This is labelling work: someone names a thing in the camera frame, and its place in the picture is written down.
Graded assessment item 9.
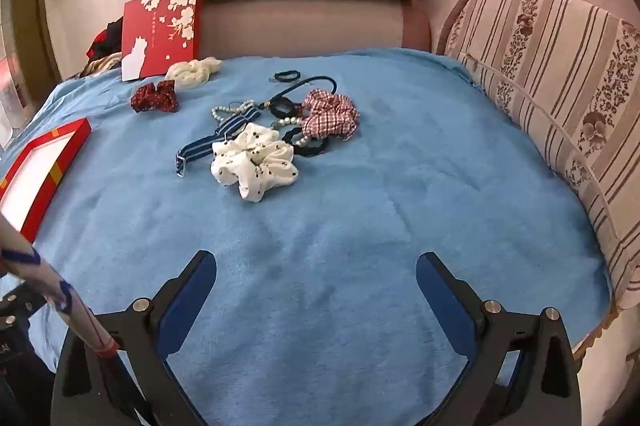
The white pearl bracelet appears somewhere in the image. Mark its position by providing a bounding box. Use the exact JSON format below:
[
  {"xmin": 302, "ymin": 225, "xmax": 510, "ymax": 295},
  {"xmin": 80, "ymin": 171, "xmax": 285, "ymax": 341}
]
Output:
[{"xmin": 211, "ymin": 102, "xmax": 261, "ymax": 124}]

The dark blue cord headband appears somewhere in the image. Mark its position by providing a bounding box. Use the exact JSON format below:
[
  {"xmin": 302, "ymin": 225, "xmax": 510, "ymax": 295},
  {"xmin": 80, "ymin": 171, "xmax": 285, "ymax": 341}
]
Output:
[{"xmin": 270, "ymin": 75, "xmax": 338, "ymax": 117}]

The pink sofa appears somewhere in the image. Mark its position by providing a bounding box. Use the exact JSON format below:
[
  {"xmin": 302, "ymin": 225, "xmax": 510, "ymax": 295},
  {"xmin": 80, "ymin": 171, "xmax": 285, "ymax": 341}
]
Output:
[{"xmin": 150, "ymin": 0, "xmax": 640, "ymax": 377}]

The white cable with blue marks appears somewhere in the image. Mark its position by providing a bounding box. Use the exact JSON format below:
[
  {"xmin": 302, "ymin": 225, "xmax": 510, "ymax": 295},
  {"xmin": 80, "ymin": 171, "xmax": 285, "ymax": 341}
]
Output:
[{"xmin": 0, "ymin": 211, "xmax": 151, "ymax": 426}]

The red box tray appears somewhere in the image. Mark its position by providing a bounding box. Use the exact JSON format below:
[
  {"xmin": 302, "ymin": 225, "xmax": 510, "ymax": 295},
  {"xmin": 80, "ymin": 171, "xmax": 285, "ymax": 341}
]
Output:
[{"xmin": 0, "ymin": 117, "xmax": 92, "ymax": 244}]

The green white bead bracelet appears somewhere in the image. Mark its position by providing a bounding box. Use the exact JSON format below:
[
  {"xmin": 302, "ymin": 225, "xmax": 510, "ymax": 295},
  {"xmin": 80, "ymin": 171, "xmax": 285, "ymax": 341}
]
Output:
[{"xmin": 272, "ymin": 116, "xmax": 321, "ymax": 147}]

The light blue blanket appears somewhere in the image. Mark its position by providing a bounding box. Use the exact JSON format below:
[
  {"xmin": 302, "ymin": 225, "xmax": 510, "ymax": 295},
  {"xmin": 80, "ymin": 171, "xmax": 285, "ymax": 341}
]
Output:
[{"xmin": 0, "ymin": 48, "xmax": 616, "ymax": 426}]

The cream scrunchie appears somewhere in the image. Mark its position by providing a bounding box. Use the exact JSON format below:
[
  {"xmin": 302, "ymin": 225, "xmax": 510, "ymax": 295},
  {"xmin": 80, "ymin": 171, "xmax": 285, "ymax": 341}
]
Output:
[{"xmin": 165, "ymin": 56, "xmax": 223, "ymax": 88}]

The white black-dotted scrunchie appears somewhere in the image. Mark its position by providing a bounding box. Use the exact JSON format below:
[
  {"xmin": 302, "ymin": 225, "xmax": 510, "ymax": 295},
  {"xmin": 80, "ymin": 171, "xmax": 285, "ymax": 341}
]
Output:
[{"xmin": 211, "ymin": 123, "xmax": 300, "ymax": 203}]

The red checked scrunchie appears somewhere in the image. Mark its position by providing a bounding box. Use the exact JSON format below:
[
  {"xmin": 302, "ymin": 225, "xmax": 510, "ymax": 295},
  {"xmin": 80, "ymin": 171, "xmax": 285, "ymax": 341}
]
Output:
[{"xmin": 300, "ymin": 89, "xmax": 361, "ymax": 141}]

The thick black hair tie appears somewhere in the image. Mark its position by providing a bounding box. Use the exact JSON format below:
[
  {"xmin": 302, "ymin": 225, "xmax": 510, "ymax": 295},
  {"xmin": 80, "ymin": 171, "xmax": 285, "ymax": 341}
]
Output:
[{"xmin": 282, "ymin": 129, "xmax": 331, "ymax": 157}]

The red box lid white cat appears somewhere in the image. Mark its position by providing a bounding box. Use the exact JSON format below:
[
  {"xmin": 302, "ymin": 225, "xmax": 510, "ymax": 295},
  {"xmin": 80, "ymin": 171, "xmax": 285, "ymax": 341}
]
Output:
[{"xmin": 121, "ymin": 0, "xmax": 205, "ymax": 82}]

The striped floral seat cushion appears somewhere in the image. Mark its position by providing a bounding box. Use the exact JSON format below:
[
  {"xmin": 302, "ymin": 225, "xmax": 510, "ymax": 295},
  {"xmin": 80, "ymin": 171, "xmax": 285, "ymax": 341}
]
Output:
[{"xmin": 442, "ymin": 0, "xmax": 640, "ymax": 312}]

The dark red scrunchie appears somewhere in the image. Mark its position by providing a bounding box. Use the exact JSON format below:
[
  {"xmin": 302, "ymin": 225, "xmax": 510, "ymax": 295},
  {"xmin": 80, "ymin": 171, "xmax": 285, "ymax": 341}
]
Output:
[{"xmin": 131, "ymin": 80, "xmax": 180, "ymax": 113}]

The tan striped cloth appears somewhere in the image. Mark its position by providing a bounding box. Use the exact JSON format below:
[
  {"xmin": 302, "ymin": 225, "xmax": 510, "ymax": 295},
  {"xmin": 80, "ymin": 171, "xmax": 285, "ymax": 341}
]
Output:
[{"xmin": 75, "ymin": 56, "xmax": 123, "ymax": 80}]

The blue white striped strap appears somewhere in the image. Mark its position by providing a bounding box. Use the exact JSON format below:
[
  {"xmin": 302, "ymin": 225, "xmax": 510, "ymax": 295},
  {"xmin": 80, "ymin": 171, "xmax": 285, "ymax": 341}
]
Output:
[{"xmin": 176, "ymin": 115, "xmax": 251, "ymax": 178}]

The black and red garment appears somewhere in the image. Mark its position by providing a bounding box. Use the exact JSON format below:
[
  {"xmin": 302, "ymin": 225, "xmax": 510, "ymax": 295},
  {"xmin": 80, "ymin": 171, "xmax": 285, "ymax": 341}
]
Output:
[{"xmin": 86, "ymin": 17, "xmax": 125, "ymax": 60}]

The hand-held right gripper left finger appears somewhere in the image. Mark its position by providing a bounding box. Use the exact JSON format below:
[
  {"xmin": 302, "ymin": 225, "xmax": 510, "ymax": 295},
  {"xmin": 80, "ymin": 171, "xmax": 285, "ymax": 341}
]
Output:
[{"xmin": 51, "ymin": 250, "xmax": 218, "ymax": 426}]

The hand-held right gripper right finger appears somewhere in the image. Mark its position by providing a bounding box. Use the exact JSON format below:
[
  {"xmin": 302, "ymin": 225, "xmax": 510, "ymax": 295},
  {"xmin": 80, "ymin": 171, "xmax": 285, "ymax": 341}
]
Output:
[{"xmin": 416, "ymin": 251, "xmax": 583, "ymax": 426}]

